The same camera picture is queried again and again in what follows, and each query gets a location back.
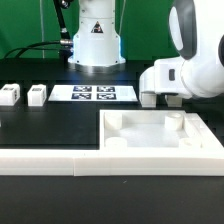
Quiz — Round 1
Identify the white square tabletop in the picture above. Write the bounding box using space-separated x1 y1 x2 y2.
99 110 223 150

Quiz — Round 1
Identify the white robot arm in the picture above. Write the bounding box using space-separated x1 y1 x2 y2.
68 0 224 99

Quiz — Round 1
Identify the white sheet with AprilTags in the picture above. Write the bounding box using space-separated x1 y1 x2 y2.
49 85 137 102

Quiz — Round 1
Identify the white L-shaped obstacle fence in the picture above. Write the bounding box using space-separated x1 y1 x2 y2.
0 112 224 177

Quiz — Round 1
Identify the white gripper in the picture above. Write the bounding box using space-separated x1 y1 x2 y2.
139 59 187 97

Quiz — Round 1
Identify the black cable bundle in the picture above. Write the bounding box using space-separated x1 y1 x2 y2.
2 39 74 60

